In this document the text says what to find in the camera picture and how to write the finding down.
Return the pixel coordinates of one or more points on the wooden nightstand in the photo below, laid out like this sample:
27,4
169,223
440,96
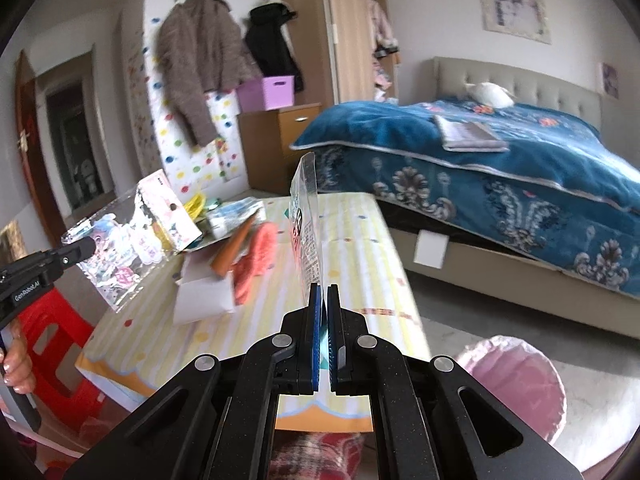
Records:
270,145

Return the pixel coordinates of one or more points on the beige upholstered bed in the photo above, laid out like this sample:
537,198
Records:
550,85

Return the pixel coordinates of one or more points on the red plaid cloth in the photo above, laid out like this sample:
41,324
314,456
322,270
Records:
315,460

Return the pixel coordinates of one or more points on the wooden wardrobe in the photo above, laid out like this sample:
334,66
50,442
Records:
345,35

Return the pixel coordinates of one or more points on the white plush toy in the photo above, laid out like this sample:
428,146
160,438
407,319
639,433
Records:
487,94

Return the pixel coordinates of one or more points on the folded grey cloth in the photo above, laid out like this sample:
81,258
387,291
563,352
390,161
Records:
470,135

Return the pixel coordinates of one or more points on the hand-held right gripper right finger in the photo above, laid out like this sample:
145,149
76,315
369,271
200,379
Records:
334,345

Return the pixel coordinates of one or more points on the purple storage box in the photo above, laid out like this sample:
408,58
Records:
265,92

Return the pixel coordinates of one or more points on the pink trash bag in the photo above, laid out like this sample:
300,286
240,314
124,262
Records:
510,380

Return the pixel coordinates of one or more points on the pale patterned panel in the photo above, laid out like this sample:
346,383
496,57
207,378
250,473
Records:
135,100

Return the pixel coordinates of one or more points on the polka dot mattress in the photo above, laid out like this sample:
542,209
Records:
220,160

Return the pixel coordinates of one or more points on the wall poster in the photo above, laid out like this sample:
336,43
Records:
512,10

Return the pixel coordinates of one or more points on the white paper tag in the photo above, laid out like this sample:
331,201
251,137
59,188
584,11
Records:
430,250

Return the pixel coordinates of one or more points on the pink printed cardboard box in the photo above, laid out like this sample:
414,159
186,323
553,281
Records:
165,210

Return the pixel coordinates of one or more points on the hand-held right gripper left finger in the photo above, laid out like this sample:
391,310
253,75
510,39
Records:
316,345

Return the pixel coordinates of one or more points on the small wall picture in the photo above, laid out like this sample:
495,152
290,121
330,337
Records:
610,80

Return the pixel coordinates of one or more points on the black coat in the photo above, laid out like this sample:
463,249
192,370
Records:
270,45

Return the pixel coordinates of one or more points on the orange cone toy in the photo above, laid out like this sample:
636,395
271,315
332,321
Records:
230,252

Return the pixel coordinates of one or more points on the pink hanging garment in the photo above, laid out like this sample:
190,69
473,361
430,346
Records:
382,25

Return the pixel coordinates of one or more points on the cartoon printed plastic package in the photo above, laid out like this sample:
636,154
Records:
115,250

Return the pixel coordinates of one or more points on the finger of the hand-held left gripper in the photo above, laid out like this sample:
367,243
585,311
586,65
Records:
77,250

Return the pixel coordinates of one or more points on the orange knitted glove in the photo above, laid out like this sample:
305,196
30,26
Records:
255,255

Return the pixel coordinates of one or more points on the white paper box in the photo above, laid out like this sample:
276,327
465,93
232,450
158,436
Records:
205,300

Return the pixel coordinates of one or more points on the person's left hand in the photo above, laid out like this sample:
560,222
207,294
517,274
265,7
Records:
19,360

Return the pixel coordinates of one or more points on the clear printed plastic package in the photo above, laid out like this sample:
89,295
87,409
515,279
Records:
305,230

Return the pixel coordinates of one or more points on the brown fleece coat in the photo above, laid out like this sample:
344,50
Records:
200,50

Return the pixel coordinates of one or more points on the red plastic stool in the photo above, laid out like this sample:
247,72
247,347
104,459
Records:
50,350

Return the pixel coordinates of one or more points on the brown wooden door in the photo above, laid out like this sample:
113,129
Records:
35,160

